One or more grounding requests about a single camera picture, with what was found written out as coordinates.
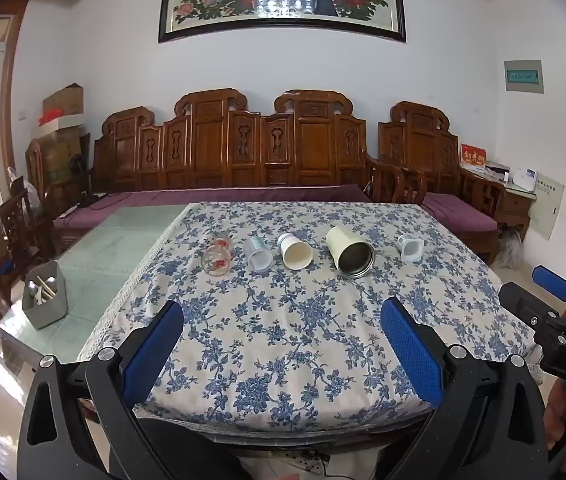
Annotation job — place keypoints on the cream cup with dark inside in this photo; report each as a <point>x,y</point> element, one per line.
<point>348,252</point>

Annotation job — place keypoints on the white leaning panel board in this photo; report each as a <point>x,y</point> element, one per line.
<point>549,205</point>

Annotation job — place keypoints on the dark wooden chair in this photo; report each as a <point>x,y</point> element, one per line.
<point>5,255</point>

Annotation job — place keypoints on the red gift box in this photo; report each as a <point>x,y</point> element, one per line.
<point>473,156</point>

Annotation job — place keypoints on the wooden chopsticks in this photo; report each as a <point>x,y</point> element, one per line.
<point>48,287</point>

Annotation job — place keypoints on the large cardboard box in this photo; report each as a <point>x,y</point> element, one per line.
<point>60,155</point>

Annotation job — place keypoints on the purple armchair cushion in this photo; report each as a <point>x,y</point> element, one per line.
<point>458,212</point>

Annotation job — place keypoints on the grey utensil container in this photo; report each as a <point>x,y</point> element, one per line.
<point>45,305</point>

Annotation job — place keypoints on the glass cup with red print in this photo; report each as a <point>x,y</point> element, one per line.
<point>217,258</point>

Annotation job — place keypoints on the person's right hand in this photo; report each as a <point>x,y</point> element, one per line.
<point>559,412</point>

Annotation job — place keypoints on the brown cardboard box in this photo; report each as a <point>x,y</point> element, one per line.
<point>65,100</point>

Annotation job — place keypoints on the carved wooden armchair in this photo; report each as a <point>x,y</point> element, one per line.
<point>428,155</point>

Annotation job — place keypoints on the blue floral tablecloth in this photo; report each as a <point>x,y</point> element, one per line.
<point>283,340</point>

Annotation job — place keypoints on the framed flower painting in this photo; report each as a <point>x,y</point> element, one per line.
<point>283,0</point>

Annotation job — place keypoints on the wooden door frame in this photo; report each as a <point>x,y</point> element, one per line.
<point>9,95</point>

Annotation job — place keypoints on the flat white box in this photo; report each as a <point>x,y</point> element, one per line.
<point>63,122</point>

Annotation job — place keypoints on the long purple sofa cushion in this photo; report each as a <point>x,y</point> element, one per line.
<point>223,196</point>

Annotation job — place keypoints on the long carved wooden sofa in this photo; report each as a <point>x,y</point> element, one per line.
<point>243,150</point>

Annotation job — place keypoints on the wall electrical panel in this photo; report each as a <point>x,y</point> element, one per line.
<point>524,77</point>

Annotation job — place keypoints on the white paper cup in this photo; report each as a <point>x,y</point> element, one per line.
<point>295,251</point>

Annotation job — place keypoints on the translucent light blue cup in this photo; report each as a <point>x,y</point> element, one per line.
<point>258,256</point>

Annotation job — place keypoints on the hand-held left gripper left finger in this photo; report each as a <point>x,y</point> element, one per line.
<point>155,342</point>

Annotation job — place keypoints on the small white square cup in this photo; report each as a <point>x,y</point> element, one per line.
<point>410,249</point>

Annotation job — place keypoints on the wooden side table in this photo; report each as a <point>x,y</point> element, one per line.
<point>513,205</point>

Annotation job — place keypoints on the white desktop device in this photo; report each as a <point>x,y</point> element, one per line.
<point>525,178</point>

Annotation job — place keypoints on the clear plastic bag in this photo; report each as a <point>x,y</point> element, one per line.
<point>508,251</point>

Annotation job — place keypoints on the white power strip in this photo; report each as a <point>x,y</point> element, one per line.
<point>307,461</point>

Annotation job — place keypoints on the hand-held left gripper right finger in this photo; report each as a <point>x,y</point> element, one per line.
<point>413,350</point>

